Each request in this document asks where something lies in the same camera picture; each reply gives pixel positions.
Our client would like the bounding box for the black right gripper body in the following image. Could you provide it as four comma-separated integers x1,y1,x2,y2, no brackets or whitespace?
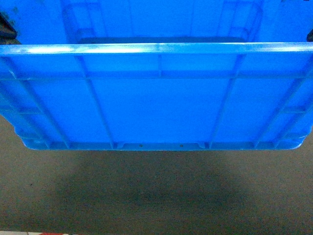
306,30,313,42

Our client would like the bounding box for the large blue plastic crate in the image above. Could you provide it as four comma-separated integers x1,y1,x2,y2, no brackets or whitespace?
0,0,313,151

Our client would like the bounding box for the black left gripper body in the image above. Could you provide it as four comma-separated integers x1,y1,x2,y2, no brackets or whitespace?
0,13,17,39

